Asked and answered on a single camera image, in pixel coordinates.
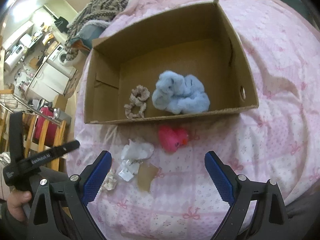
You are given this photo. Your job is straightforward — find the white soft cloth bundle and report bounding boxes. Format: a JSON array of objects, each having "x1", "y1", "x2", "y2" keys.
[{"x1": 121, "y1": 139, "x2": 155, "y2": 160}]

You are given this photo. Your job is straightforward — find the beige floral scrunchie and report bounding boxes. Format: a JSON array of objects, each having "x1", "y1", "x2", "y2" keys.
[{"x1": 124, "y1": 85, "x2": 150, "y2": 119}]

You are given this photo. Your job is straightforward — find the white washing machine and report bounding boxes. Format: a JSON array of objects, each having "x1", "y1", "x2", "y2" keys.
[{"x1": 47, "y1": 44, "x2": 73, "y2": 67}]

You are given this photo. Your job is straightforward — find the red suitcase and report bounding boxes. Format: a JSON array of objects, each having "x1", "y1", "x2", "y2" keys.
[{"x1": 34, "y1": 106, "x2": 60, "y2": 147}]

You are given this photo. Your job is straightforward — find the white kitchen cabinets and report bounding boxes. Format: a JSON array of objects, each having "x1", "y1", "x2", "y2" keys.
[{"x1": 25, "y1": 62, "x2": 76, "y2": 102}]

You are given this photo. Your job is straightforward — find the pink rubber duck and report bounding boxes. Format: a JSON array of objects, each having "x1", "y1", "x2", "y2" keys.
[{"x1": 158, "y1": 125, "x2": 189, "y2": 153}]

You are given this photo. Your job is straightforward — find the grey trousers leg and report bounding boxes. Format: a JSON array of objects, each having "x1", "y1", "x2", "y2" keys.
[{"x1": 286, "y1": 191, "x2": 320, "y2": 239}]

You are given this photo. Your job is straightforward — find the cream satin scrunchie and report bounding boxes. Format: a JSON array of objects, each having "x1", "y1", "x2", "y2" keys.
[{"x1": 101, "y1": 169, "x2": 118, "y2": 191}]

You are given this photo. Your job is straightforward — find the person's left hand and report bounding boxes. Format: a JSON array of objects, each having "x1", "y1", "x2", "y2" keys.
[{"x1": 7, "y1": 189, "x2": 32, "y2": 222}]

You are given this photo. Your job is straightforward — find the brown cardboard box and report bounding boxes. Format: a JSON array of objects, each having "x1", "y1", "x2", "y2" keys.
[{"x1": 84, "y1": 0, "x2": 259, "y2": 124}]

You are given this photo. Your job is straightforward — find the grey metal canister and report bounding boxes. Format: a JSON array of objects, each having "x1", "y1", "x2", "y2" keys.
[{"x1": 53, "y1": 108, "x2": 72, "y2": 126}]

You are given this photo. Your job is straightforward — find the light blue fluffy scrunchie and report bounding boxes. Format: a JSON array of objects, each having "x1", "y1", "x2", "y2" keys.
[{"x1": 152, "y1": 70, "x2": 210, "y2": 115}]

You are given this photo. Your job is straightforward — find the blue fur-trimmed jacket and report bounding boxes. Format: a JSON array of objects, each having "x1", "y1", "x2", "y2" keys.
[{"x1": 70, "y1": 20, "x2": 110, "y2": 52}]

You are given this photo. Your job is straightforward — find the clear plastic bag with label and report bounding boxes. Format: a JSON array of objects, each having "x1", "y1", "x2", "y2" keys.
[{"x1": 117, "y1": 159, "x2": 141, "y2": 182}]

